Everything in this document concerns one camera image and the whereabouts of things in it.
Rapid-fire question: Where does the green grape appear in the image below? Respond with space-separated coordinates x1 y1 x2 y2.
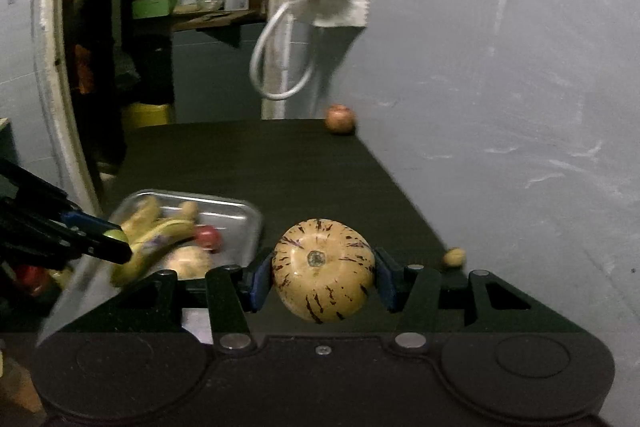
103 229 128 244

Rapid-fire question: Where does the striped cream melon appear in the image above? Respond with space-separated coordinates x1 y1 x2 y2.
162 246 213 280
271 218 376 324

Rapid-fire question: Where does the red tomato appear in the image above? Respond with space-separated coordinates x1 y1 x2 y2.
194 225 224 253

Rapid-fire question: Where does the yellow ripe banana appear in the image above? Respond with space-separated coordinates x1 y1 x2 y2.
110 218 196 287

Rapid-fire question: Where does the green-yellow banana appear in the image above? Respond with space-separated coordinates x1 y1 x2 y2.
122 196 160 236

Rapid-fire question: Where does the small tan round fruit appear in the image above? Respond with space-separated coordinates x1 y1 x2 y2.
177 200 198 222

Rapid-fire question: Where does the metal tray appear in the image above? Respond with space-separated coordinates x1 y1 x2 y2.
38 190 262 341

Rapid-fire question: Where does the small tan fruit at back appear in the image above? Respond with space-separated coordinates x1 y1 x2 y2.
442 247 466 269

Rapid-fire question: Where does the yellow stool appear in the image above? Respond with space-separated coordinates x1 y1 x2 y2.
124 103 175 130

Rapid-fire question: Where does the black table mat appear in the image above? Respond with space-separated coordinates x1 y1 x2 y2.
98 118 586 335

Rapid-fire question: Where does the reddish brown apple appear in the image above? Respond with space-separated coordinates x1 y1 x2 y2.
324 104 357 134

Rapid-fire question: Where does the white pipe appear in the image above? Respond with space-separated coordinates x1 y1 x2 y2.
262 0 294 93

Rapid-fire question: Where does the white cable loop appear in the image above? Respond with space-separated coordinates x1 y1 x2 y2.
248 0 317 102

